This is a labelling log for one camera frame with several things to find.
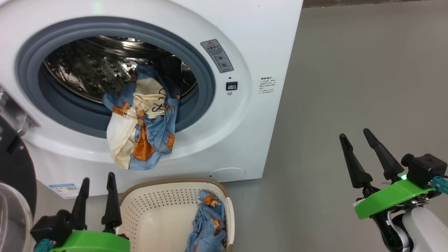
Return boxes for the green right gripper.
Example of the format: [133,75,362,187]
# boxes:
[339,128,435,252]

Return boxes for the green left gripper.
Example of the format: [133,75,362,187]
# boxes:
[51,172,131,252]

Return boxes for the blue cream cartoon shirt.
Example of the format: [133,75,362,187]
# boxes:
[102,64,181,171]

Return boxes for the black round glass washer door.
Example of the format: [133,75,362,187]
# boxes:
[0,115,37,252]

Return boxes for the blue cartoon print garment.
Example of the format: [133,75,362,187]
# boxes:
[185,190,226,252]

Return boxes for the metal door hinge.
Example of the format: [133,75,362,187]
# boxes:
[0,84,40,137]

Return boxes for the white front-load washing machine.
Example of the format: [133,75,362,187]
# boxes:
[0,0,304,196]

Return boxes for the perforated steel washer drum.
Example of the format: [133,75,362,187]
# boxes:
[43,35,198,105]

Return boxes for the blue energy label sticker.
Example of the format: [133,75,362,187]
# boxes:
[48,183,80,199]

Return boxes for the cream perforated laundry basket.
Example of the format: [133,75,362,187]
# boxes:
[115,179,235,252]

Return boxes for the round white filter cover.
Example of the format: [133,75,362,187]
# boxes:
[209,167,246,182]

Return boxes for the grey warning sticker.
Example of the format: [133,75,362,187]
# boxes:
[200,39,234,74]

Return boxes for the teal left camera cable plug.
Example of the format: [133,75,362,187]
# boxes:
[34,238,55,252]

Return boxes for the teal camera cable plug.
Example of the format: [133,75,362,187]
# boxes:
[431,175,448,195]
[34,238,55,252]

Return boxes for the teal right camera cable plug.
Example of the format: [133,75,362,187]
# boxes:
[431,175,448,195]

